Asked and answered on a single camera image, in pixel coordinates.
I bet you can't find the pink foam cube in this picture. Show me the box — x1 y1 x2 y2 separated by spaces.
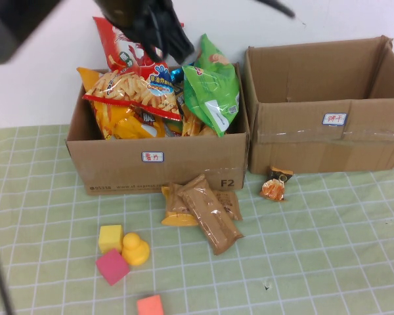
95 248 131 286

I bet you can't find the green checked tablecloth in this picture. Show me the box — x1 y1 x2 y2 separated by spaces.
0 123 394 315

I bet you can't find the yellow orange chip bag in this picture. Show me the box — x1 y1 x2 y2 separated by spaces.
76 67 167 140

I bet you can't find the yellow snack packet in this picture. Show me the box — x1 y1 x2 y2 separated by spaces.
160 185 200 227

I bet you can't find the long brown biscuit packet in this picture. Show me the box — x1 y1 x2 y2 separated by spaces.
177 173 245 256

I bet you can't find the green snack bag with chips picture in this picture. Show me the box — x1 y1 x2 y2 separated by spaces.
196 32 236 66

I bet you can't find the dark blue chip bag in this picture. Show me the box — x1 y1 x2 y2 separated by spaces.
170 64 188 116

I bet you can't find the white label with blue border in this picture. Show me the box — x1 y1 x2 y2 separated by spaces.
321 113 348 127
141 151 164 163

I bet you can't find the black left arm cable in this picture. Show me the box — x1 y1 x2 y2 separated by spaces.
0 213 16 315

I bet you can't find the black orange small snack packet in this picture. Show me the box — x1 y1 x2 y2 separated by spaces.
259 166 294 202

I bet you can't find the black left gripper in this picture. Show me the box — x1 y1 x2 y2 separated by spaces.
95 0 196 64

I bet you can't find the orange foam block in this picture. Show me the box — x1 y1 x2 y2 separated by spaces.
136 295 165 315

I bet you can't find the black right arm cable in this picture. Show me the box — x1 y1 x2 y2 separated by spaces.
254 0 296 18

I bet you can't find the yellow rubber duck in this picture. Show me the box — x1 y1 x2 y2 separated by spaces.
121 232 151 266

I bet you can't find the yellow foam cube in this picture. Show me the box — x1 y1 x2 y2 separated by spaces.
98 224 124 255

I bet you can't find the orange crisps bag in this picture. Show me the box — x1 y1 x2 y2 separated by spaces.
181 113 217 137

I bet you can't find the large green chip bag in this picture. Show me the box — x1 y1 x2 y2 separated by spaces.
181 64 241 138

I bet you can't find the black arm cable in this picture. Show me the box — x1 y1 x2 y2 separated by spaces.
0 213 16 315
254 0 296 18

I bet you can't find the printed cardboard box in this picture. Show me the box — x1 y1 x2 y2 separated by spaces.
64 64 250 197

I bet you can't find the red shrimp stick bag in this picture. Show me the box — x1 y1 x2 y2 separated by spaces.
81 16 185 121

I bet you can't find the small green yellow snack bag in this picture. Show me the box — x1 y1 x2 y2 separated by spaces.
164 119 185 136

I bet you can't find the taped cardboard box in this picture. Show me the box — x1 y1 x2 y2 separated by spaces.
242 35 394 175

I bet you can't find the short brown biscuit packet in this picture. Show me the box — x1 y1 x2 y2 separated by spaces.
213 191 243 221

